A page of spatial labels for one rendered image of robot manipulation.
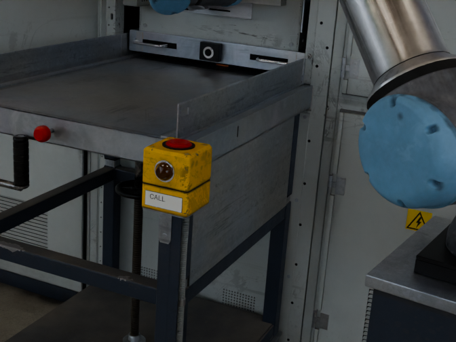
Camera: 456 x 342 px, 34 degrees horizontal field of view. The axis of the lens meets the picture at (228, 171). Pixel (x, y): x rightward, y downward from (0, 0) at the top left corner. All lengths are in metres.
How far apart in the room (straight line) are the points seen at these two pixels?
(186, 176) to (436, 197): 0.36
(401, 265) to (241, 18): 1.07
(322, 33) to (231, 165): 0.51
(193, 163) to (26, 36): 1.05
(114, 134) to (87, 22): 0.82
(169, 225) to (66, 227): 1.30
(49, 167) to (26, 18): 0.56
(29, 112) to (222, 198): 0.43
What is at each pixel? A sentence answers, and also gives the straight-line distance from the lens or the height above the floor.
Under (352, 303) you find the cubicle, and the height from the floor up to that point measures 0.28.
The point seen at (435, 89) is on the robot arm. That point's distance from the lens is 0.98.
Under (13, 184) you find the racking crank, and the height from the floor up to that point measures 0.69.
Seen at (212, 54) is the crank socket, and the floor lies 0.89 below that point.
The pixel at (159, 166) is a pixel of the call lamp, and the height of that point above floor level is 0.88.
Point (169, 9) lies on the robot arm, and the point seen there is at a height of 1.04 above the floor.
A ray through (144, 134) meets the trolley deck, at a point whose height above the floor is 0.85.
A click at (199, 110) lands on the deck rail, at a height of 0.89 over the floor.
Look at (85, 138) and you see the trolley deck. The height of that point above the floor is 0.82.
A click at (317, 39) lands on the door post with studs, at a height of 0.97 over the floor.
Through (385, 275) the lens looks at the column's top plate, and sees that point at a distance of 1.12.
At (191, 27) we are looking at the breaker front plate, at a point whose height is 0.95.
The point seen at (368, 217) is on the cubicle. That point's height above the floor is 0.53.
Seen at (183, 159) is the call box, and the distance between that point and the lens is 1.09.
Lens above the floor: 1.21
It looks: 18 degrees down
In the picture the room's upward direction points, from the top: 4 degrees clockwise
